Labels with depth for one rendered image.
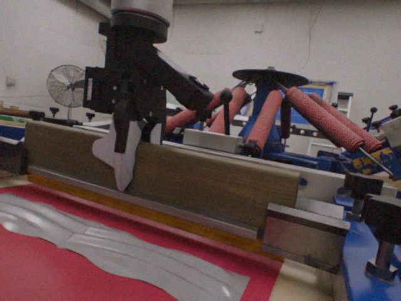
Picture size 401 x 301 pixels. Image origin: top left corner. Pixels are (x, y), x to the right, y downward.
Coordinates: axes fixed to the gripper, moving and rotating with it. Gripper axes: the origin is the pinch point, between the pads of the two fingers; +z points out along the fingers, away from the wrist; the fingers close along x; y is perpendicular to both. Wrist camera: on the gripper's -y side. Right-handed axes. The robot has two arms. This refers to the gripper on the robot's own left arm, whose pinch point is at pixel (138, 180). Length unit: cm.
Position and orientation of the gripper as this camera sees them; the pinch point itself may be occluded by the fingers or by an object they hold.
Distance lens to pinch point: 38.5
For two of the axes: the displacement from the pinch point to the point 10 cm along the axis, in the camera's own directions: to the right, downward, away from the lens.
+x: -3.9, 0.6, -9.2
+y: -9.1, -1.7, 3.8
